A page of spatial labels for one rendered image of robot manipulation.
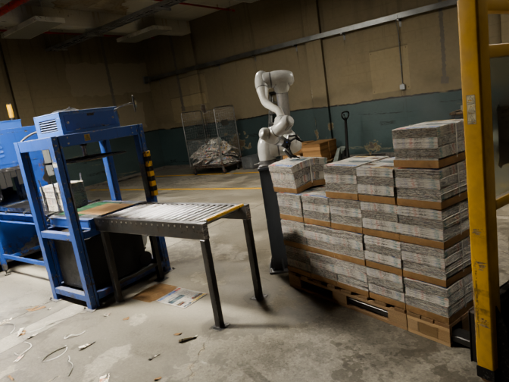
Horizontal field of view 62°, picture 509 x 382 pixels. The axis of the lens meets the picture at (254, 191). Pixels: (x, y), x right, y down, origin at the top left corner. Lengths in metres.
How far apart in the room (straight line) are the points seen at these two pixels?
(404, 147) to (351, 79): 7.69
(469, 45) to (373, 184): 1.05
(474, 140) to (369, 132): 8.04
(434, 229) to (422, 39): 7.40
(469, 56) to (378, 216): 1.15
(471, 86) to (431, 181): 0.62
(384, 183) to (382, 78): 7.33
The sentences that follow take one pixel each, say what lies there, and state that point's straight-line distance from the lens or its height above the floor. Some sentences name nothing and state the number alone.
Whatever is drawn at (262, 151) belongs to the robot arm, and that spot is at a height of 1.15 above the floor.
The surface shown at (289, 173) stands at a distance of 3.32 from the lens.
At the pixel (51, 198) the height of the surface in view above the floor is 0.93.
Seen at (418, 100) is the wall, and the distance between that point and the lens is 9.73.
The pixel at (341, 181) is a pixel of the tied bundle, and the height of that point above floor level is 0.96.
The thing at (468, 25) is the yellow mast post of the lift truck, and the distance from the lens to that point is 2.15.
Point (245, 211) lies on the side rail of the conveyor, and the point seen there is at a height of 0.75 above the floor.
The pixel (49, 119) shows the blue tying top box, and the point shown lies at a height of 1.70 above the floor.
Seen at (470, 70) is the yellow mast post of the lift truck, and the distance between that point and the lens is 2.14.
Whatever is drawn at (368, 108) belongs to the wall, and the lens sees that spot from 10.09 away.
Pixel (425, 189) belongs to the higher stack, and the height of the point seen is 0.94.
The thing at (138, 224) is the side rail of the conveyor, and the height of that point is 0.76.
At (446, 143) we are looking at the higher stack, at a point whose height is 1.19.
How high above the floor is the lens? 1.53
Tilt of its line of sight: 11 degrees down
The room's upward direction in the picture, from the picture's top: 9 degrees counter-clockwise
